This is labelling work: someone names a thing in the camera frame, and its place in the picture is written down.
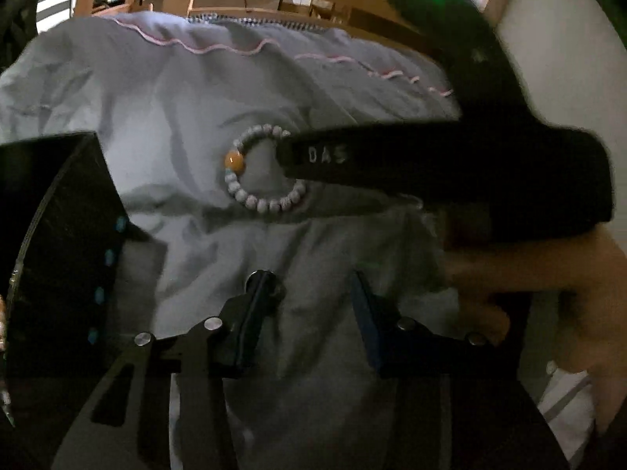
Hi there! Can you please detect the black jewelry box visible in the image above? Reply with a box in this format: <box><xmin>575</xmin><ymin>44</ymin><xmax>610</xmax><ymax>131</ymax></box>
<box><xmin>1</xmin><ymin>132</ymin><xmax>135</xmax><ymax>432</ymax></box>

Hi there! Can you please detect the person's right hand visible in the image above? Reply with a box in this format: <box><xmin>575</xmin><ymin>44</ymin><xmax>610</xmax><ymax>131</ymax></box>
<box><xmin>441</xmin><ymin>225</ymin><xmax>626</xmax><ymax>433</ymax></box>

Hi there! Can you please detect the grey duvet pink trim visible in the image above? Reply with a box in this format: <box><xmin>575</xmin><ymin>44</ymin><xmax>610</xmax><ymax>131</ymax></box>
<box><xmin>1</xmin><ymin>13</ymin><xmax>457</xmax><ymax>469</ymax></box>

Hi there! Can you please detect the grey bead bracelet orange bead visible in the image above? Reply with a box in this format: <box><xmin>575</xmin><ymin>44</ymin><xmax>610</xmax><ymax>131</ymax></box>
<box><xmin>223</xmin><ymin>123</ymin><xmax>307</xmax><ymax>215</ymax></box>

